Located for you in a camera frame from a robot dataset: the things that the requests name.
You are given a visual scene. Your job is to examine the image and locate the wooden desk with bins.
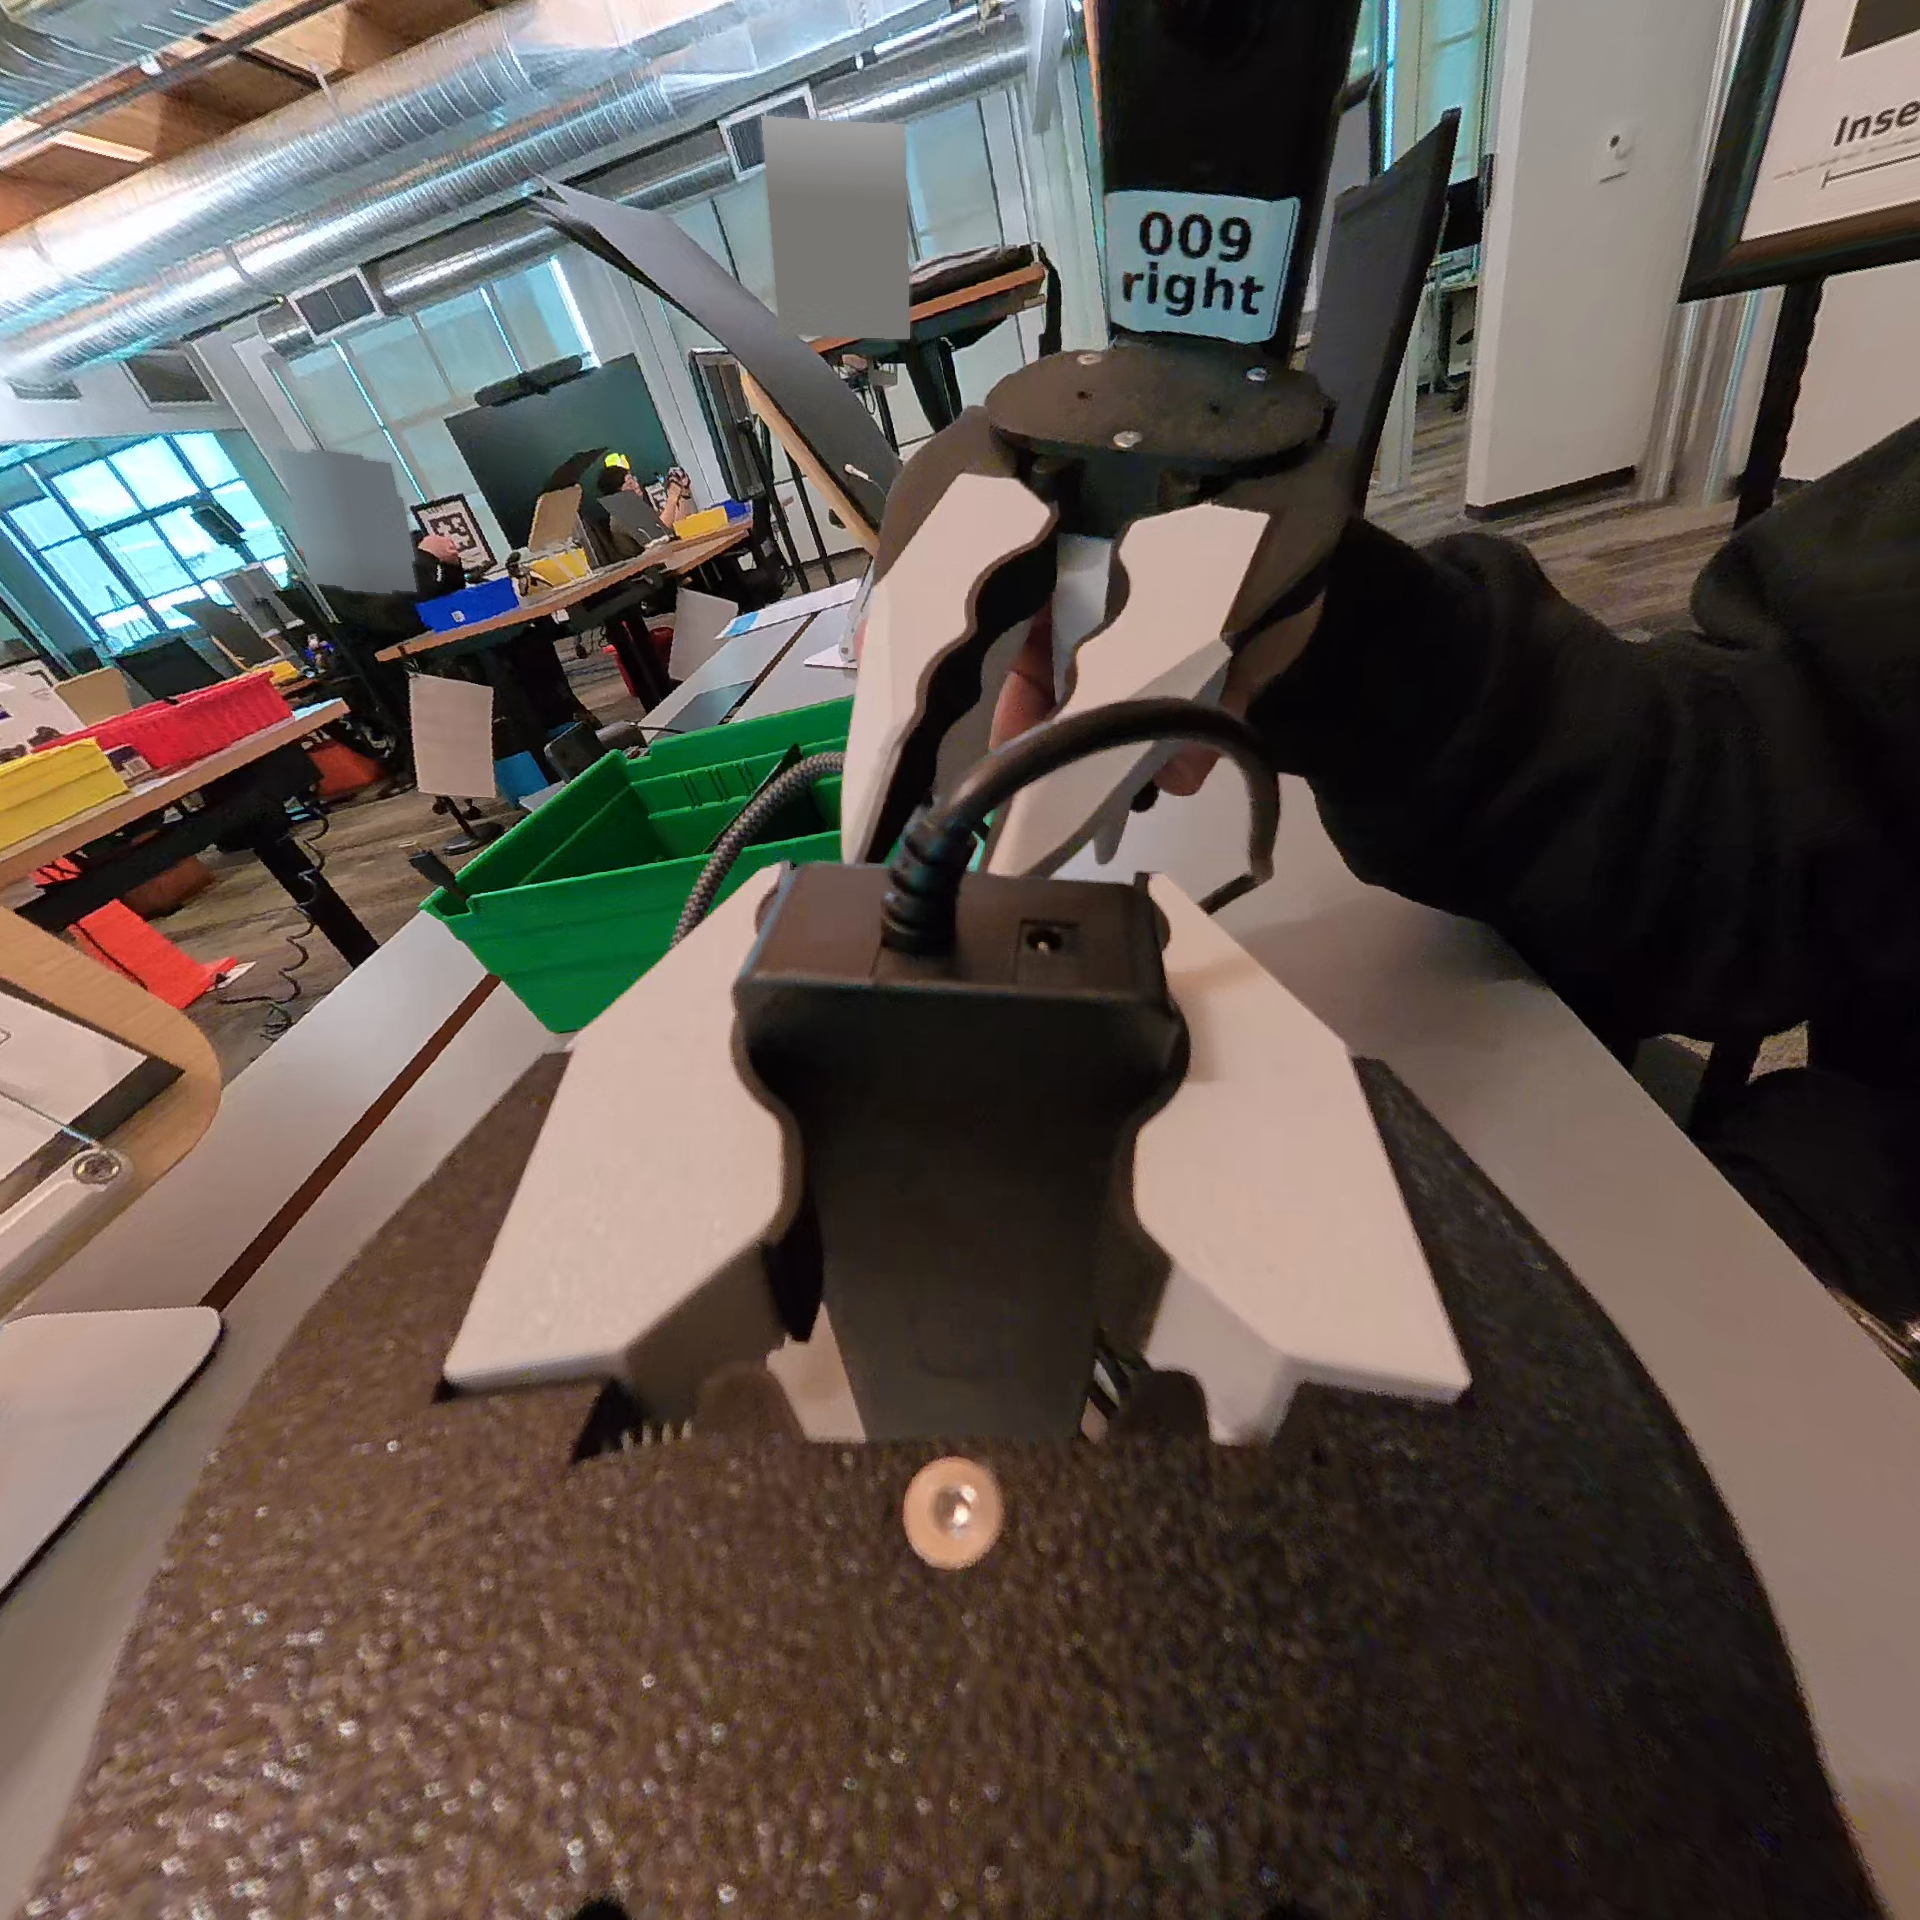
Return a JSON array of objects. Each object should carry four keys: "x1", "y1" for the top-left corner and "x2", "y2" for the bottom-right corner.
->
[{"x1": 375, "y1": 517, "x2": 759, "y2": 709}]

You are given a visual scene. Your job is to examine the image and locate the wooden document stand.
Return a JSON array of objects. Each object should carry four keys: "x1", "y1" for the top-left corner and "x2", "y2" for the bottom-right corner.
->
[{"x1": 0, "y1": 909, "x2": 227, "y2": 1595}]

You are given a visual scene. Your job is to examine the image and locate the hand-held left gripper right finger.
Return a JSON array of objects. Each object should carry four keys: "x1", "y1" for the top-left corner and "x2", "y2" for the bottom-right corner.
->
[{"x1": 1128, "y1": 873, "x2": 1477, "y2": 1449}]

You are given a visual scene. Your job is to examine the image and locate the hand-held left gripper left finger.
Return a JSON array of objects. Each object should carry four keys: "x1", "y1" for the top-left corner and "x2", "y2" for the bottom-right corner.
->
[{"x1": 442, "y1": 861, "x2": 871, "y2": 1446}]

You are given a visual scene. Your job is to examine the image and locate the wooden office desk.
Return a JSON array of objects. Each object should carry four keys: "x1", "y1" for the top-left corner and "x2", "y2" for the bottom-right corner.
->
[{"x1": 0, "y1": 700, "x2": 380, "y2": 967}]

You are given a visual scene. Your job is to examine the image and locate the silver air duct with vent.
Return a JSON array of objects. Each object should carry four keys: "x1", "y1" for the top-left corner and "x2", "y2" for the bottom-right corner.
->
[{"x1": 0, "y1": 0, "x2": 1051, "y2": 376}]

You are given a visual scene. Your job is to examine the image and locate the printed instruction sheets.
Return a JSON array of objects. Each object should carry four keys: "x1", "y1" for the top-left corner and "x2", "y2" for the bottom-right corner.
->
[{"x1": 0, "y1": 983, "x2": 154, "y2": 1186}]

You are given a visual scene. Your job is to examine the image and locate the large black television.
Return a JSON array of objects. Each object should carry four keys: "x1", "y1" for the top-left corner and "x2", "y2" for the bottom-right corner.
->
[{"x1": 445, "y1": 354, "x2": 671, "y2": 546}]

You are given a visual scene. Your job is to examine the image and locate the green plastic bin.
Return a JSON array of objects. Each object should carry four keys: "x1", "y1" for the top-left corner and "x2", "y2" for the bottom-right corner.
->
[{"x1": 420, "y1": 693, "x2": 862, "y2": 1039}]

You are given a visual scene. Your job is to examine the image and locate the person's right hand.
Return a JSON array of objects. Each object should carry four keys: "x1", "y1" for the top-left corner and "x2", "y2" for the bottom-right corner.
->
[{"x1": 990, "y1": 617, "x2": 1218, "y2": 802}]

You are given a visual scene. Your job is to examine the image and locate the yellow plastic bin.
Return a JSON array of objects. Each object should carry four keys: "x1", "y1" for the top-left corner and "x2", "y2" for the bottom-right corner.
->
[{"x1": 0, "y1": 737, "x2": 134, "y2": 852}]

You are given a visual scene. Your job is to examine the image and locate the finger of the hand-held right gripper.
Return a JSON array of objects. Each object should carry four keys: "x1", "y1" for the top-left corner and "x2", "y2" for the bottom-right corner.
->
[
  {"x1": 990, "y1": 503, "x2": 1275, "y2": 885},
  {"x1": 839, "y1": 478, "x2": 1065, "y2": 868}
]

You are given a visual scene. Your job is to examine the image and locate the large black usb hub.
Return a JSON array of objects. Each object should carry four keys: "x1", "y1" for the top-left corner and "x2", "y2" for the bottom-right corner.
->
[{"x1": 733, "y1": 861, "x2": 1197, "y2": 1446}]

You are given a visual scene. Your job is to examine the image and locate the framed marker poster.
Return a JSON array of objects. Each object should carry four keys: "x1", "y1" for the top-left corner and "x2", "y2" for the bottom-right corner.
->
[{"x1": 1678, "y1": 0, "x2": 1920, "y2": 530}]

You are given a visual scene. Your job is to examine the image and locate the standing desk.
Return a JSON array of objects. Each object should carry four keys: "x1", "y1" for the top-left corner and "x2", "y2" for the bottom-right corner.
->
[{"x1": 810, "y1": 247, "x2": 1051, "y2": 450}]

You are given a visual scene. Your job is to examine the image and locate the orange cone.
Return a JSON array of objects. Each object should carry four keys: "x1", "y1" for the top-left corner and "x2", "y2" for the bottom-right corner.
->
[{"x1": 67, "y1": 899, "x2": 242, "y2": 1016}]

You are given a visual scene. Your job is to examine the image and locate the red plastic bin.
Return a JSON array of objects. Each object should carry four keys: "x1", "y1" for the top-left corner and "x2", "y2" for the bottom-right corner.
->
[{"x1": 67, "y1": 671, "x2": 298, "y2": 772}]

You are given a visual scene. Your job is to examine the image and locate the person's right forearm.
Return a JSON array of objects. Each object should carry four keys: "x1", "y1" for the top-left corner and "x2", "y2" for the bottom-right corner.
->
[{"x1": 1241, "y1": 428, "x2": 1920, "y2": 1052}]

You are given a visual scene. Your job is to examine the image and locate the white card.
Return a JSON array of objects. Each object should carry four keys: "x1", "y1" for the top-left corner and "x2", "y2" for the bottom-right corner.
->
[{"x1": 409, "y1": 673, "x2": 499, "y2": 802}]

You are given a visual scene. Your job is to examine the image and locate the grey braided usb cable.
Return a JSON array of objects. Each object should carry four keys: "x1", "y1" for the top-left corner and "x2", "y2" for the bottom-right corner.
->
[{"x1": 674, "y1": 750, "x2": 851, "y2": 947}]

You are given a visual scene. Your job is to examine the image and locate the document stand with black sheet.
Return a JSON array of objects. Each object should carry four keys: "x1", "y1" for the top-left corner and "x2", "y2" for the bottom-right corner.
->
[{"x1": 526, "y1": 113, "x2": 1463, "y2": 669}]

